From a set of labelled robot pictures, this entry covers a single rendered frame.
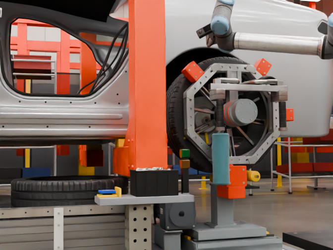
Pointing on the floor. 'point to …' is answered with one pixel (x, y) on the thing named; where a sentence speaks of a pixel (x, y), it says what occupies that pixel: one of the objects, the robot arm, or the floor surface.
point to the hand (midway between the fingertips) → (207, 45)
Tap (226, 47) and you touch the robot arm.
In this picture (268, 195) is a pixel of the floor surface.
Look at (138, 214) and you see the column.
